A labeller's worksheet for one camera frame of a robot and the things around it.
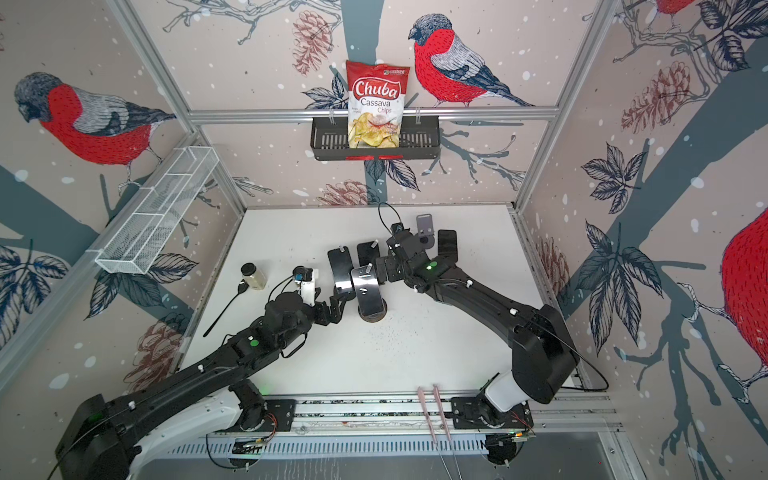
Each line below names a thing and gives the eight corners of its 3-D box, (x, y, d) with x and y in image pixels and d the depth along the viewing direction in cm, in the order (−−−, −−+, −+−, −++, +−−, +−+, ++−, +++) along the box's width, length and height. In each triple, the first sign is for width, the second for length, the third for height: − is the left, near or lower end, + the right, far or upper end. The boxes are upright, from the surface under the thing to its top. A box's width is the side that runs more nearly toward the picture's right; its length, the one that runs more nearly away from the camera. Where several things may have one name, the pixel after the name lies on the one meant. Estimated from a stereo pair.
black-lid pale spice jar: (250, 291, 99) (238, 274, 91) (255, 279, 103) (243, 262, 95) (264, 291, 99) (253, 274, 91) (268, 279, 103) (257, 262, 95)
